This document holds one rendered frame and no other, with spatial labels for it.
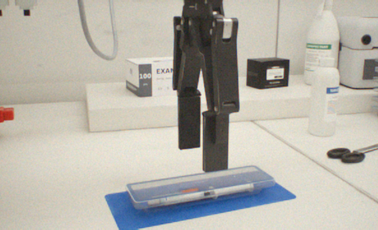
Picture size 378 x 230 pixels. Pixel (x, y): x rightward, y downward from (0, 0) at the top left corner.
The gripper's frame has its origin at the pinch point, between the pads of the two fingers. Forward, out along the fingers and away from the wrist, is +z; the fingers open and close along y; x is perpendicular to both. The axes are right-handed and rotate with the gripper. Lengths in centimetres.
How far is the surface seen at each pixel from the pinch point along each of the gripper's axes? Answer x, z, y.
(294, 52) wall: 55, -3, -59
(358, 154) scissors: 29.1, 7.4, -3.7
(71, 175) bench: -15.0, 7.8, -12.9
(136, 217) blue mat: -9.2, 7.8, 2.8
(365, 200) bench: 18.8, 8.0, 8.7
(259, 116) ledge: 26.0, 7.2, -29.7
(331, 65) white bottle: 32.3, -5.3, -15.8
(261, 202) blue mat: 6.2, 7.8, 4.5
